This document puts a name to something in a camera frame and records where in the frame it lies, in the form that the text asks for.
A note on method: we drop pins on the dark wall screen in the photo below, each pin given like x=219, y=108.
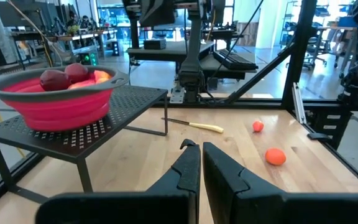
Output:
x=17, y=14

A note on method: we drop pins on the small black box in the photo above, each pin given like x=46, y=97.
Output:
x=155, y=44

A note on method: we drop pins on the black perforated metal shelf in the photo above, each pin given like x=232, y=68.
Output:
x=129, y=99

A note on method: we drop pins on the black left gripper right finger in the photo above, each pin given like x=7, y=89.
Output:
x=228, y=186

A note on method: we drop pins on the black keyboard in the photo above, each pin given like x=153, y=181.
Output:
x=235, y=60

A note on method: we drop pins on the dark computer monitor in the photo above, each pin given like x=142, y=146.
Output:
x=157, y=12
x=218, y=11

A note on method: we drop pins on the red collapsible bowl grey rim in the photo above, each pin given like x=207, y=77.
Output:
x=57, y=109

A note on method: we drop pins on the wooden work table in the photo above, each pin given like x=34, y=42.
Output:
x=73, y=36

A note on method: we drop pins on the blue bin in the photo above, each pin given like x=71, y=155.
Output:
x=346, y=21

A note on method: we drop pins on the silver aluminium rail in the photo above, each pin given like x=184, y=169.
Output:
x=298, y=102

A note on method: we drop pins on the person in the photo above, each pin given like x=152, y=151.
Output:
x=86, y=22
x=72, y=18

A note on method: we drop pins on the black office chair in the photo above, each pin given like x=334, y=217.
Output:
x=314, y=46

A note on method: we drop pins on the dark grey keyboard tray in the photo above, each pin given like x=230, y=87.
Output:
x=210, y=70

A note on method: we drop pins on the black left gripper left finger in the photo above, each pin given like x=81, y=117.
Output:
x=179, y=186

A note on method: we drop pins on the red yellow mango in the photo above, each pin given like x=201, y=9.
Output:
x=82, y=84

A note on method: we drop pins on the dark grey desk top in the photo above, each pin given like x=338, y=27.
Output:
x=160, y=54

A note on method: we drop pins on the silver arm base bracket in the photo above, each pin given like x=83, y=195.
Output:
x=177, y=95

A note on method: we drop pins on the dark red plum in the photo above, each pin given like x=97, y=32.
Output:
x=54, y=80
x=77, y=72

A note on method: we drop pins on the grey box with green lights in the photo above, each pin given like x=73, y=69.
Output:
x=87, y=58

